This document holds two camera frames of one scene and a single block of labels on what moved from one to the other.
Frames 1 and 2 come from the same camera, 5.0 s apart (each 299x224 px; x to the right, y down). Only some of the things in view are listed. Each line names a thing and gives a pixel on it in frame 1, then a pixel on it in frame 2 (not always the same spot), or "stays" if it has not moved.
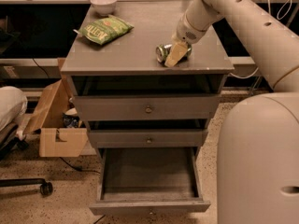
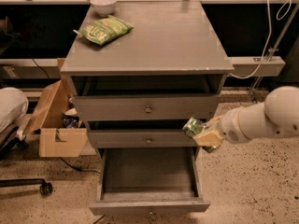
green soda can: x=163 y=51 -> x=192 y=127
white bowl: x=104 y=4 stays
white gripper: x=186 y=32 -> x=230 y=128
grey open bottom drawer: x=151 y=181 stays
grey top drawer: x=147 y=107 stays
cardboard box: x=56 y=141 stays
